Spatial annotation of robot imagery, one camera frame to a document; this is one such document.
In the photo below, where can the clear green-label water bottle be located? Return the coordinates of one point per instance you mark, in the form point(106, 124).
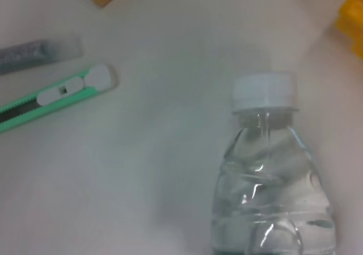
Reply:
point(269, 181)

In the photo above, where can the mint green utility knife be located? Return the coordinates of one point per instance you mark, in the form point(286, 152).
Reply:
point(56, 96)

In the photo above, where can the grey glitter pen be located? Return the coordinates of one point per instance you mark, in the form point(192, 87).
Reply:
point(34, 52)

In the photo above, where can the yellow plastic bin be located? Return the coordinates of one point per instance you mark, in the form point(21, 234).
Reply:
point(351, 22)

